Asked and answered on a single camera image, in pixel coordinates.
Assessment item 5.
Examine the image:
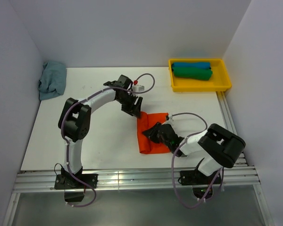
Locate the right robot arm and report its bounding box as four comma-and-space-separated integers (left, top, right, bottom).
141, 122, 246, 184

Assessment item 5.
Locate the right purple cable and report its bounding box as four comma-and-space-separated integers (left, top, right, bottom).
166, 112, 225, 210

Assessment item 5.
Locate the yellow plastic tray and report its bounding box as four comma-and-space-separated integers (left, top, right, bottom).
168, 58, 232, 92

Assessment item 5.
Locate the blue rolled t shirt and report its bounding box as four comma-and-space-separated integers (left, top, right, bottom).
171, 62, 211, 70

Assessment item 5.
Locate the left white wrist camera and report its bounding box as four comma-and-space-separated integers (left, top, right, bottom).
132, 85, 145, 93

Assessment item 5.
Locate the orange t shirt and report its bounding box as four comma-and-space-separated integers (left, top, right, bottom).
136, 112, 172, 155

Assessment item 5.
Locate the grey-blue crumpled t shirt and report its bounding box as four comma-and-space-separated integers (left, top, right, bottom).
38, 61, 67, 101

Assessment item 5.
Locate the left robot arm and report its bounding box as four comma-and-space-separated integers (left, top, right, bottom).
58, 75, 145, 188

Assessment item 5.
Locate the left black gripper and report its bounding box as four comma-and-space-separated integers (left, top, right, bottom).
117, 93, 143, 119

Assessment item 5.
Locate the green rolled t shirt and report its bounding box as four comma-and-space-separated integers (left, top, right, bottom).
172, 67, 213, 81

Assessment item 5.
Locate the aluminium rail frame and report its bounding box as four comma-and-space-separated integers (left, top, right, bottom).
3, 92, 274, 226

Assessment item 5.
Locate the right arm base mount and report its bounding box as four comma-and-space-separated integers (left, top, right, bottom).
177, 170, 217, 199

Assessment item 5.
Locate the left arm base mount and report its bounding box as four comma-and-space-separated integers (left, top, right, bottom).
54, 168, 98, 202

